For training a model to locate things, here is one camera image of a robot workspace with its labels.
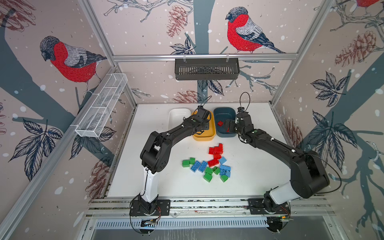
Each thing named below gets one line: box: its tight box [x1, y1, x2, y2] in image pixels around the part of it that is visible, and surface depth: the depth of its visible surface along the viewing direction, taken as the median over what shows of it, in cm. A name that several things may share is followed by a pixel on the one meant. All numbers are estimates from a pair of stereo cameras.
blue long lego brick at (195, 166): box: [190, 160, 201, 173], surface depth 89 cm
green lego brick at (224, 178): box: [220, 175, 229, 183], surface depth 83 cm
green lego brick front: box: [203, 172, 213, 183], surface depth 85 cm
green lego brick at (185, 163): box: [182, 159, 190, 168], surface depth 90 cm
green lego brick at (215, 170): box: [204, 166, 221, 175], surface depth 86 cm
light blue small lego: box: [219, 156, 227, 165], surface depth 92 cm
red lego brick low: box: [208, 154, 222, 168], surface depth 90 cm
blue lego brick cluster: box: [219, 164, 232, 178], surface depth 86 cm
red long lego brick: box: [208, 143, 224, 155], surface depth 94 cm
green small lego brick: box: [189, 157, 196, 165], surface depth 91 cm
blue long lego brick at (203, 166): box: [198, 160, 208, 173], surface depth 90 cm
